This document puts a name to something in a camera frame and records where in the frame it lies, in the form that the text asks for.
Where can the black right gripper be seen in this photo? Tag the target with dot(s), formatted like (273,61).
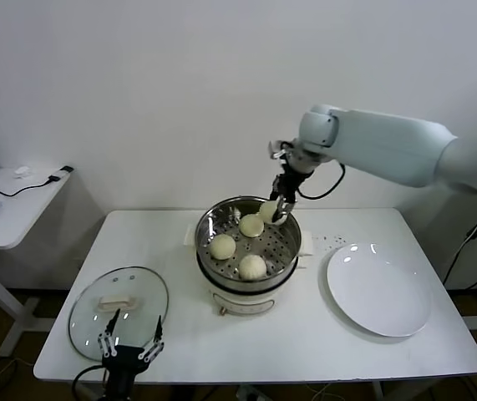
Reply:
(290,184)

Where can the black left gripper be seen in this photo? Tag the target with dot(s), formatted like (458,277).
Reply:
(123,361)

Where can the white steamed baozi bun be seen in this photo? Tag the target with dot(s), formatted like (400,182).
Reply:
(251,267)
(251,225)
(222,246)
(268,211)

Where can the round glass pot lid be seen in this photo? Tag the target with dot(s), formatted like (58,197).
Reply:
(138,284)

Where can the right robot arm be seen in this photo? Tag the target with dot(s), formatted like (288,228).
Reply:
(388,142)

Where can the stainless perforated steamer basket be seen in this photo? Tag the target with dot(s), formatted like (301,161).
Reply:
(280,255)

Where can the scattered dark crumbs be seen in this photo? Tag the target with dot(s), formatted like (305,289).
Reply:
(340,239)

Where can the white electric pot base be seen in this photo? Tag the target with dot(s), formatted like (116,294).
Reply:
(242,303)

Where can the white round plate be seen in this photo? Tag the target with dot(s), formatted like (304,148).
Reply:
(376,288)

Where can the white side desk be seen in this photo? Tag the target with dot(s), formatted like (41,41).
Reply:
(21,217)

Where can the small white desk object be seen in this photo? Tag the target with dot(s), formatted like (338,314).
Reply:
(23,172)

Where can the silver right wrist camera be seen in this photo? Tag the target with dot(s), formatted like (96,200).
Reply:
(277,152)

